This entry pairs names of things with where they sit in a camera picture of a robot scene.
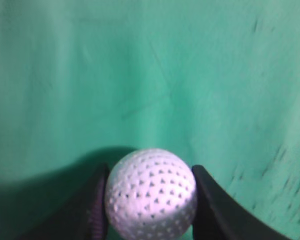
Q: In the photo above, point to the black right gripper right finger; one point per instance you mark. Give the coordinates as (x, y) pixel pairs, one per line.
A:
(220, 217)

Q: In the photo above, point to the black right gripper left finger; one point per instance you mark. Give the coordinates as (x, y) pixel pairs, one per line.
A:
(81, 217)

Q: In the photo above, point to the white dimpled golf ball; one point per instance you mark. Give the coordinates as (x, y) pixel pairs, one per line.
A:
(151, 194)

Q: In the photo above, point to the green table cloth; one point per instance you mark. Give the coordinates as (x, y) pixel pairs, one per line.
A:
(217, 82)

